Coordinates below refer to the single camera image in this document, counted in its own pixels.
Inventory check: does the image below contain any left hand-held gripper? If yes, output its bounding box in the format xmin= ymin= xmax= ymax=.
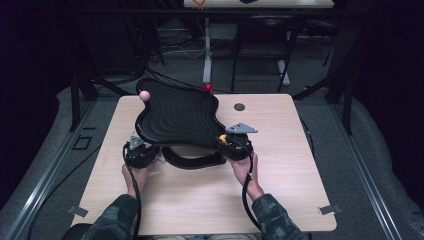
xmin=122 ymin=134 xmax=162 ymax=170

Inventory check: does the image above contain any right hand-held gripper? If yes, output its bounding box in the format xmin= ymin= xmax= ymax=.
xmin=217 ymin=122 xmax=260 ymax=162

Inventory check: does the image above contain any black wavy tray stand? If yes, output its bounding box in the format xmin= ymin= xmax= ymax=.
xmin=134 ymin=77 xmax=228 ymax=171

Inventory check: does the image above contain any person's left hand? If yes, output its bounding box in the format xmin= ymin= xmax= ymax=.
xmin=120 ymin=163 xmax=151 ymax=199

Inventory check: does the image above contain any person's right hand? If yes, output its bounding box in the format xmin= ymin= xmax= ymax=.
xmin=229 ymin=152 xmax=265 ymax=202

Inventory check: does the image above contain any grey tape piece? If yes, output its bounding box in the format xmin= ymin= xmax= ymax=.
xmin=318 ymin=203 xmax=343 ymax=216
xmin=67 ymin=205 xmax=90 ymax=218

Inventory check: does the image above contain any black metal stand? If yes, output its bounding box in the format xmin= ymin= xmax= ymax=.
xmin=68 ymin=71 xmax=134 ymax=133
xmin=293 ymin=66 xmax=354 ymax=136

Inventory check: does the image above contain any black armrest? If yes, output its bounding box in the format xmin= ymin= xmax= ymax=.
xmin=61 ymin=223 xmax=91 ymax=240

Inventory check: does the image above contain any dark equipment stand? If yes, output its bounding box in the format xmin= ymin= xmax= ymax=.
xmin=121 ymin=14 xmax=166 ymax=79

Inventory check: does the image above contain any black chair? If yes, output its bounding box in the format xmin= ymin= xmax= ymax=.
xmin=231 ymin=14 xmax=306 ymax=94

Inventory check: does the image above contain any pale table with metal legs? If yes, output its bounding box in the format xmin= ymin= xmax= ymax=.
xmin=183 ymin=0 xmax=335 ymax=87

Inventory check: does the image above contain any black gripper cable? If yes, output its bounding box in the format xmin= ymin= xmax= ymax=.
xmin=241 ymin=139 xmax=263 ymax=232
xmin=122 ymin=146 xmax=143 ymax=240

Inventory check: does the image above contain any thin black cable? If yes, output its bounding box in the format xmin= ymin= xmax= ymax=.
xmin=299 ymin=118 xmax=316 ymax=156

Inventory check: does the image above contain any black floor cable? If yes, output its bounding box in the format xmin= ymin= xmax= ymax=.
xmin=28 ymin=144 xmax=103 ymax=240

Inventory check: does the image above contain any aluminium floor rail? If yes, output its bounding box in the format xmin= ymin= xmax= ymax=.
xmin=328 ymin=103 xmax=403 ymax=240
xmin=3 ymin=99 xmax=98 ymax=240

